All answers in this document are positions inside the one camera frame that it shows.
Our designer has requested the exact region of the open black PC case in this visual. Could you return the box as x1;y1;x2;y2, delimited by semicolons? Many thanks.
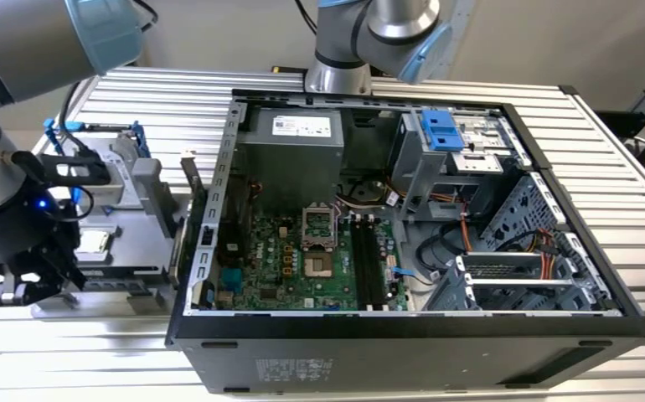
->
164;87;645;394

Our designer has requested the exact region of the green motherboard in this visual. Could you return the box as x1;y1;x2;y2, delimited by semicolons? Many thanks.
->
215;211;413;312

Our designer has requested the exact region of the metal socket cover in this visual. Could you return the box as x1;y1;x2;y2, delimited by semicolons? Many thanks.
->
302;203;339;248

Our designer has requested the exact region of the blue expansion slot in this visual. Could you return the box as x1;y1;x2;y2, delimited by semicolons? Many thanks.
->
220;269;244;293

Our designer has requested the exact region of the hard disk in blue carrier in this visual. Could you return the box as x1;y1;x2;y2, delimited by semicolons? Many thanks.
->
44;118;154;210

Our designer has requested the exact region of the metal drive bay cage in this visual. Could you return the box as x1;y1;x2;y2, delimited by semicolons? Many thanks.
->
394;108;525;219

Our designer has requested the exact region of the grey parts rack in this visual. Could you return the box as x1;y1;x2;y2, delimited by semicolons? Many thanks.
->
31;158;188;322

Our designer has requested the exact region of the CPU socket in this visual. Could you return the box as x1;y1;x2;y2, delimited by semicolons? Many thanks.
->
306;250;338;278

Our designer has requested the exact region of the blue drive latch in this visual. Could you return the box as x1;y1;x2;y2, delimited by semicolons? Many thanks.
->
421;109;465;152

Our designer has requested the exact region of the black stand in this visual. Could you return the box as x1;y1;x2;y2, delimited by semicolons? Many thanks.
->
598;109;645;185

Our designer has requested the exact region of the silver CPU chip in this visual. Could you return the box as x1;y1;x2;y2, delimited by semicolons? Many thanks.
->
79;230;112;254

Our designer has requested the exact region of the orange yellow wire bundle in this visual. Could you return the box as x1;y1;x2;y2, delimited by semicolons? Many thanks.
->
522;228;558;281

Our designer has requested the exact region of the grey disk bay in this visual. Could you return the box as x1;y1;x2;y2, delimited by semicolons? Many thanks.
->
427;250;602;311

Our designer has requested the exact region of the black looped wire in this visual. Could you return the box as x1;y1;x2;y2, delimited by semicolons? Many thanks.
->
415;234;466;286

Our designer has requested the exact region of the round black speaker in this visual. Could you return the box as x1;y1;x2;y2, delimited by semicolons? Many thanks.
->
353;179;387;204

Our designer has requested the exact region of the grey power supply unit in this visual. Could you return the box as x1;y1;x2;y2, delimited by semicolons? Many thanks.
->
236;106;346;210

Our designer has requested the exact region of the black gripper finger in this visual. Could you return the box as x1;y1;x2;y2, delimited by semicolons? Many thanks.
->
36;246;88;294
0;271;65;309

